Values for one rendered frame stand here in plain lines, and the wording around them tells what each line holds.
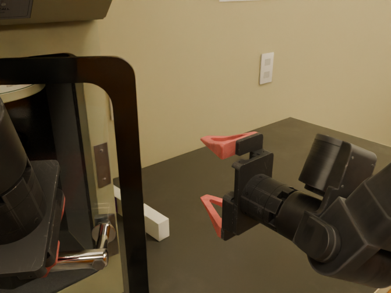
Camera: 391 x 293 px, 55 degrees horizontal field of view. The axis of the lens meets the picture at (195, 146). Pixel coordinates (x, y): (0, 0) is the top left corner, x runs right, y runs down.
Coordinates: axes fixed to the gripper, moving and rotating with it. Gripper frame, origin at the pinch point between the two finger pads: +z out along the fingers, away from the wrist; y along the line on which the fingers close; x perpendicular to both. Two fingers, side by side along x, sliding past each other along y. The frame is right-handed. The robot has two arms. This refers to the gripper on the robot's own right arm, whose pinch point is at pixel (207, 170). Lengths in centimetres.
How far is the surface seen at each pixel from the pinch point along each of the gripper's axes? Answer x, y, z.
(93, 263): 21.8, 0.2, -7.7
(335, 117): -138, -37, 55
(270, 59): -81, -1, 54
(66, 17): 14.4, 21.4, 9.0
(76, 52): 12.4, 16.7, 12.1
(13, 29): 19.7, 20.2, 12.1
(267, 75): -81, -7, 54
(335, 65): -131, -10, 55
